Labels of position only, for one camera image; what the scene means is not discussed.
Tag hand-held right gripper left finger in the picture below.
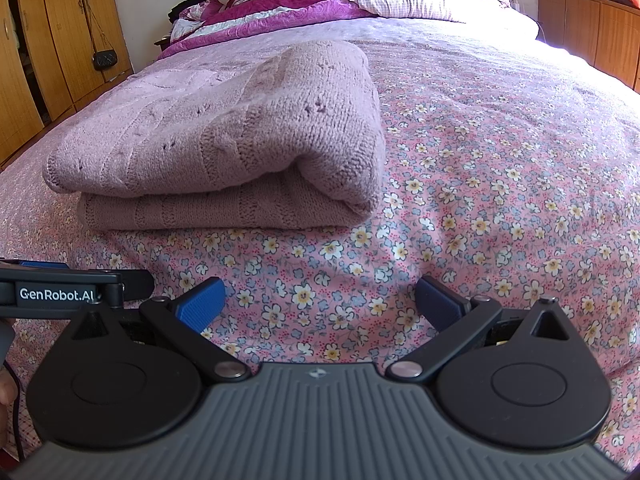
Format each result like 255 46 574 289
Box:
69 277 252 381

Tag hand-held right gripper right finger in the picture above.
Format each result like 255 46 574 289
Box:
385 275 576 380

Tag pink knitted cardigan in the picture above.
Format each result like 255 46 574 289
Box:
42 40 387 233

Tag black clothes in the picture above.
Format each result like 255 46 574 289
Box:
167 0 211 23

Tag pink floral bed sheet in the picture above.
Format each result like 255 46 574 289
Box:
0 15 640 476

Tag small black handbag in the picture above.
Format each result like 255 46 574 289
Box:
80 0 118 72

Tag wooden wardrobe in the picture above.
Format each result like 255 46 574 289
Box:
0 0 133 166

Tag magenta and white quilt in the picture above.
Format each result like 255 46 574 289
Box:
157 0 381 61

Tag pink checked pillow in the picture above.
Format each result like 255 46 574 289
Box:
347 0 541 36

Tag wooden dresser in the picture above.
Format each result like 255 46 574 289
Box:
536 0 640 93

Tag black cable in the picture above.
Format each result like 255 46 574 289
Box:
0 360 26 461

